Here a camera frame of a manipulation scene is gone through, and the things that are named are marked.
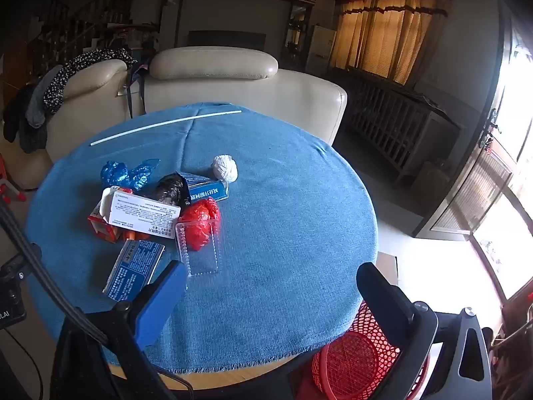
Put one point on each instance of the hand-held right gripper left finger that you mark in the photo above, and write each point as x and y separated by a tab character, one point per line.
164	300

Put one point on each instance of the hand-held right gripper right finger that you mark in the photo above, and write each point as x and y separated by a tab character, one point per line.
379	296

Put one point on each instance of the blue medicine box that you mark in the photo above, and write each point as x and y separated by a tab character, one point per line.
133	268
206	191

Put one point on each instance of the red plastic mesh basket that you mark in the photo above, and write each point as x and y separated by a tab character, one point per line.
354	362

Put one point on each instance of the white medicine box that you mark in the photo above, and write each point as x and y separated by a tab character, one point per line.
141	212

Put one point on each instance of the red plastic bag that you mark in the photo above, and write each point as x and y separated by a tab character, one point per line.
200	216

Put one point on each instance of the red orange small box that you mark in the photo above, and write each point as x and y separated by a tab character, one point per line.
102	227

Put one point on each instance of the black plastic bag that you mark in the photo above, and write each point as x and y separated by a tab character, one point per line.
170	187

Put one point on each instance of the blue plastic bag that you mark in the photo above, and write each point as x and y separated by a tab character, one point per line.
114	173

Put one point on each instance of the white paper wad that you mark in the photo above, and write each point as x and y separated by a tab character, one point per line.
225	168

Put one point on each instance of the large cardboard box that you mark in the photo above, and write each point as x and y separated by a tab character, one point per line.
387	266

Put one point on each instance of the clear plastic tray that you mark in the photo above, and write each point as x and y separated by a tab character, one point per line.
202	262

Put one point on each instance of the red stool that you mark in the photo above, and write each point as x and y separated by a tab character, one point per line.
10	189

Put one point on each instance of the small cardboard box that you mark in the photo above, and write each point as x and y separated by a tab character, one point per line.
431	179

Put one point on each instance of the blue tablecloth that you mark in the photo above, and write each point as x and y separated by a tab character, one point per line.
270	225

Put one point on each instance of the brown wooden door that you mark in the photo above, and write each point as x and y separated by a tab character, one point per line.
466	200

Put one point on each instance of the dark cloth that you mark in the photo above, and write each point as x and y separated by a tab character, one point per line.
16	121

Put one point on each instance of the white slatted wooden crib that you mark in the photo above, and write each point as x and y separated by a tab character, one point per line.
387	121

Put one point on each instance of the grey cloth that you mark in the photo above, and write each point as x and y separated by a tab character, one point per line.
39	104

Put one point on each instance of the thin white stick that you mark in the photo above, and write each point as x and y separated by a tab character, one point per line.
235	112

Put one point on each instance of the cream leather sofa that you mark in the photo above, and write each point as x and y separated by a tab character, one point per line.
250	91

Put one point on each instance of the black white dotted cloth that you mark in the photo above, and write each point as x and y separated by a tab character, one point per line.
83	64

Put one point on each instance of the yellow curtain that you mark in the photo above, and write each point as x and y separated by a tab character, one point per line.
387	33

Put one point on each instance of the wooden staircase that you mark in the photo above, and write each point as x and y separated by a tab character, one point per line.
70	29

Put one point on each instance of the dark wooden display cabinet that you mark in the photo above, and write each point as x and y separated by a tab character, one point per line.
297	33

